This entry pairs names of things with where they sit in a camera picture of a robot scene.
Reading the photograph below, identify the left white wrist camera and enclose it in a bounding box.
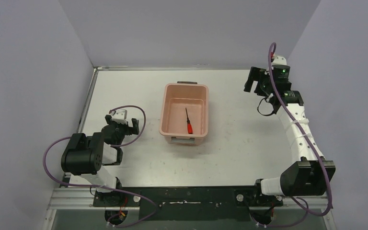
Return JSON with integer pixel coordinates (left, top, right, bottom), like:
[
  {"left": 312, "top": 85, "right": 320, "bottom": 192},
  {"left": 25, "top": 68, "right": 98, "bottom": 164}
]
[{"left": 111, "top": 109, "right": 127, "bottom": 125}]

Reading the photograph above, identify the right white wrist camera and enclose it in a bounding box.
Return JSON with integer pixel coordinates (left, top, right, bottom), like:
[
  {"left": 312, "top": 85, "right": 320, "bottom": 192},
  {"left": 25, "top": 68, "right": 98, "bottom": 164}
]
[{"left": 271, "top": 55, "right": 287, "bottom": 65}]

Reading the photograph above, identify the aluminium frame rail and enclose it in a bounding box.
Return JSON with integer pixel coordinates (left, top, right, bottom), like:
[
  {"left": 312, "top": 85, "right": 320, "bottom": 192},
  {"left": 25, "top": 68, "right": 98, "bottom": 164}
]
[{"left": 48, "top": 188, "right": 328, "bottom": 212}]

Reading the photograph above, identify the red handled screwdriver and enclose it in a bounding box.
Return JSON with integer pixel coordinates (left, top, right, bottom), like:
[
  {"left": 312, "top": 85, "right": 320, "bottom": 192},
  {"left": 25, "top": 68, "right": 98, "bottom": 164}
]
[{"left": 185, "top": 108, "right": 193, "bottom": 134}]

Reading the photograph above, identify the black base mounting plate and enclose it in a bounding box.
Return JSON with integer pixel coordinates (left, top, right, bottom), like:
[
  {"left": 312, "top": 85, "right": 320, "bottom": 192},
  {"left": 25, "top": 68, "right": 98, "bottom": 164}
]
[{"left": 93, "top": 185, "right": 283, "bottom": 221}]

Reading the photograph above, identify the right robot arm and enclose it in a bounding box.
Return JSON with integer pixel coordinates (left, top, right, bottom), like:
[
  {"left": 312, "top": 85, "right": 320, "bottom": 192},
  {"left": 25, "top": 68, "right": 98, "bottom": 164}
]
[{"left": 244, "top": 64, "right": 336, "bottom": 206}]

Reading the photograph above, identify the pink plastic bin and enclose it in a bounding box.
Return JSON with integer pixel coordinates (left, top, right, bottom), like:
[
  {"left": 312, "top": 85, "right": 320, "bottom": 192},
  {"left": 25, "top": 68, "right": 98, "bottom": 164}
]
[{"left": 159, "top": 81, "right": 209, "bottom": 145}]

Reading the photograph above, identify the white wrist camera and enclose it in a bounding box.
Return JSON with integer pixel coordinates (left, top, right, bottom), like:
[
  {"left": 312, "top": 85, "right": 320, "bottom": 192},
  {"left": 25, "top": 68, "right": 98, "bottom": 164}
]
[
  {"left": 111, "top": 109, "right": 127, "bottom": 125},
  {"left": 271, "top": 55, "right": 287, "bottom": 65}
]

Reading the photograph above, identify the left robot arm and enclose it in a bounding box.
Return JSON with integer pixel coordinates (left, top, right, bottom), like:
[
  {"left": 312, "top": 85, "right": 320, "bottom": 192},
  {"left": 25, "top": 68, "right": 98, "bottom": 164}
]
[{"left": 61, "top": 115, "right": 139, "bottom": 207}]

